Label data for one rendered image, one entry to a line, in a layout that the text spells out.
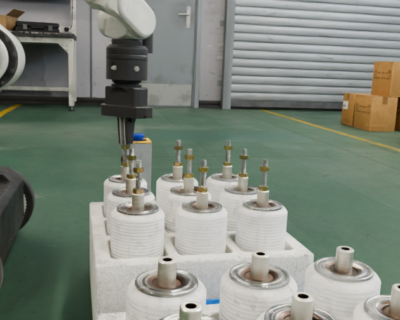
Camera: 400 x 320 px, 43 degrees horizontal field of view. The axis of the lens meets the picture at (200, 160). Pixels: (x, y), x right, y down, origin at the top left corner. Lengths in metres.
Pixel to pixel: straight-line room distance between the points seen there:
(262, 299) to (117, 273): 0.32
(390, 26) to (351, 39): 0.55
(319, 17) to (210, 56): 1.42
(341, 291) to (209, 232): 0.32
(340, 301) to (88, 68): 5.48
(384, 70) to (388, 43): 2.21
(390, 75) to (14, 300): 3.95
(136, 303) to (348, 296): 0.26
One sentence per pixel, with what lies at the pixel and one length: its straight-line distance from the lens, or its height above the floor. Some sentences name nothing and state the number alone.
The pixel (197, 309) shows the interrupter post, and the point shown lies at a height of 0.28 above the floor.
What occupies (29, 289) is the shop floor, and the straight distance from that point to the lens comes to 1.22.
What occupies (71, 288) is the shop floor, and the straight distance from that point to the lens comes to 1.21.
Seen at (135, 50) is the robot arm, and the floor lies 0.53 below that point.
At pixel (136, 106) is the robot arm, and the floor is 0.42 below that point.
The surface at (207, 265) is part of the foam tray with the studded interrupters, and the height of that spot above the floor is 0.17.
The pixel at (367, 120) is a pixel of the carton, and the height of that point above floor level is 0.09.
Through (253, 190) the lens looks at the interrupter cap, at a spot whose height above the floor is 0.25.
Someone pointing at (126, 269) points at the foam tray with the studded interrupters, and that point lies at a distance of 0.86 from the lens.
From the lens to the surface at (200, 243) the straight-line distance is 0.90.
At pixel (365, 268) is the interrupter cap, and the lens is 0.71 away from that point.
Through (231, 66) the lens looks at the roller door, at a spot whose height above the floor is 0.51.
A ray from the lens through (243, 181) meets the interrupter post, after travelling 1.06.
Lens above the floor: 0.51
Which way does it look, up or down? 11 degrees down
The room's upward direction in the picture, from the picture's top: 2 degrees clockwise
